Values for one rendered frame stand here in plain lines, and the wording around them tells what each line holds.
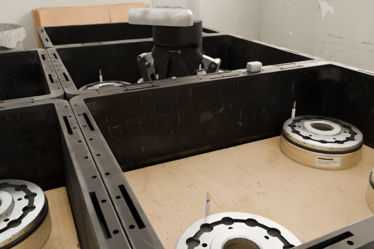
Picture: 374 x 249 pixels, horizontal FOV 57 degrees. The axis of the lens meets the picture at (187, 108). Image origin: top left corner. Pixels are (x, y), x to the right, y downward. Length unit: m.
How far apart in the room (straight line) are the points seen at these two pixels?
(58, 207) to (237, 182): 0.20
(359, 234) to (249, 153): 0.29
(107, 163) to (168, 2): 0.29
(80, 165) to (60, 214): 0.13
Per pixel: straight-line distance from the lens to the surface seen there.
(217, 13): 4.09
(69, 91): 0.42
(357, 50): 3.70
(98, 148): 0.28
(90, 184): 0.24
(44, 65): 0.55
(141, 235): 0.19
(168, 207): 0.37
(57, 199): 0.41
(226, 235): 0.29
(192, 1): 0.50
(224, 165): 0.44
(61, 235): 0.36
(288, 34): 4.22
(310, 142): 0.46
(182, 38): 0.49
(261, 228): 0.30
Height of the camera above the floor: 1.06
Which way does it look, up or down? 22 degrees down
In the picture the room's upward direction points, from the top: straight up
